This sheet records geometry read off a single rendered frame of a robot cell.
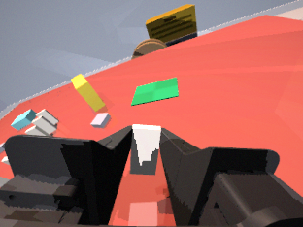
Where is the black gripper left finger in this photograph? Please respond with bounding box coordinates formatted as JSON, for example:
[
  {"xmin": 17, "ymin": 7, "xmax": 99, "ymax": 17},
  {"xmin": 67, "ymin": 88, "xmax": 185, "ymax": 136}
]
[{"xmin": 4, "ymin": 125, "xmax": 133, "ymax": 225}]

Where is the yellow rectangular block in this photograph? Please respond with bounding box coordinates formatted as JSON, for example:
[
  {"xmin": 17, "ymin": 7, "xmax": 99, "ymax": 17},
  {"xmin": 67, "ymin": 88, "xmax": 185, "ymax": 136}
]
[{"xmin": 71, "ymin": 74, "xmax": 105, "ymax": 112}]

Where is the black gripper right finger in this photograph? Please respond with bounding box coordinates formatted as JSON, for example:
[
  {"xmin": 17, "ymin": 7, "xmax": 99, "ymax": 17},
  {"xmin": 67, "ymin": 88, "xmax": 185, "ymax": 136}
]
[{"xmin": 159, "ymin": 128, "xmax": 280, "ymax": 226}]

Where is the grey domino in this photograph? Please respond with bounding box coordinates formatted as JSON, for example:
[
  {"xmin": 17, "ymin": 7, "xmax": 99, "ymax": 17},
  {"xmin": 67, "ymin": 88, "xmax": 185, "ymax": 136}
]
[
  {"xmin": 25, "ymin": 125, "xmax": 51, "ymax": 136},
  {"xmin": 32, "ymin": 116, "xmax": 57, "ymax": 134},
  {"xmin": 1, "ymin": 156, "xmax": 10, "ymax": 165},
  {"xmin": 0, "ymin": 177, "xmax": 9, "ymax": 187},
  {"xmin": 36, "ymin": 109, "xmax": 59, "ymax": 125},
  {"xmin": 129, "ymin": 124, "xmax": 161, "ymax": 175}
]

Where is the green flat rectangular block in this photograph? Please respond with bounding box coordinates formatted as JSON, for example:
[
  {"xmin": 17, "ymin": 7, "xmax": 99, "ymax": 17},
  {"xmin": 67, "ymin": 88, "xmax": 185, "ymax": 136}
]
[{"xmin": 131, "ymin": 77, "xmax": 179, "ymax": 106}]

